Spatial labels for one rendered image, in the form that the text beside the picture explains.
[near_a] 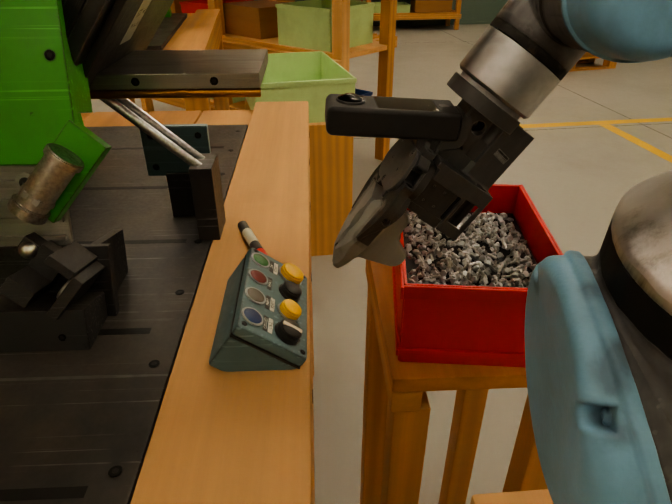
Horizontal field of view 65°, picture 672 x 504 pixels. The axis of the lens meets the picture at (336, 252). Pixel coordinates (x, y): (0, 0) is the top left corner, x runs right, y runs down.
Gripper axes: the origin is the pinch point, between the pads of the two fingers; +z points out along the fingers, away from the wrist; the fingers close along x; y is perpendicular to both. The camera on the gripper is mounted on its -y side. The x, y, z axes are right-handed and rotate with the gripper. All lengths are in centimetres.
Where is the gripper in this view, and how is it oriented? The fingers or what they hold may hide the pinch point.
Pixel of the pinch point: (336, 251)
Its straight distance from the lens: 52.7
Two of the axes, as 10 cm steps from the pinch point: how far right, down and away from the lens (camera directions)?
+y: 8.2, 4.7, 3.3
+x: -0.5, -5.1, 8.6
